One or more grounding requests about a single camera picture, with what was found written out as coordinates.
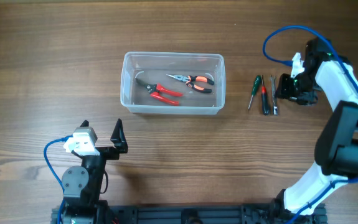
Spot red handled cutters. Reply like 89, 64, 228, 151
135, 78, 183, 106

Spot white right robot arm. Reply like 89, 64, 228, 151
267, 38, 358, 223

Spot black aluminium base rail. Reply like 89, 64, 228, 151
50, 202, 327, 224

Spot green handled screwdriver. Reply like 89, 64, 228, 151
248, 75, 261, 110

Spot small silver wrench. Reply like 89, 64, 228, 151
270, 75, 278, 115

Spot orange black needle-nose pliers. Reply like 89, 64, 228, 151
166, 73, 215, 94

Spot red black screwdriver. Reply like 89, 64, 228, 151
261, 77, 270, 115

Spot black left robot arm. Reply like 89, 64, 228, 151
55, 119, 128, 224

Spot clear plastic container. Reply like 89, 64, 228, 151
120, 52, 226, 115

